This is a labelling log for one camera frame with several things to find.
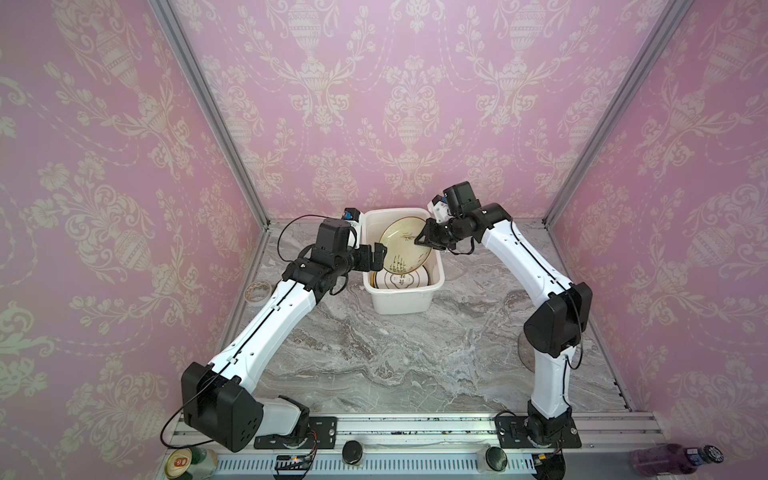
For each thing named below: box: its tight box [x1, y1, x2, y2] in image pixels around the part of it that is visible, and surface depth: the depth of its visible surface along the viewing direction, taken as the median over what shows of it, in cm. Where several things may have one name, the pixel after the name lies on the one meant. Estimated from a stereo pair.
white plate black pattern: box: [374, 264, 430, 290], surface depth 99 cm
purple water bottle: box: [630, 444, 724, 476], surface depth 61 cm
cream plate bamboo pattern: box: [379, 216, 433, 275], surface depth 87 cm
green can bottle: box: [164, 447, 218, 480], surface depth 64 cm
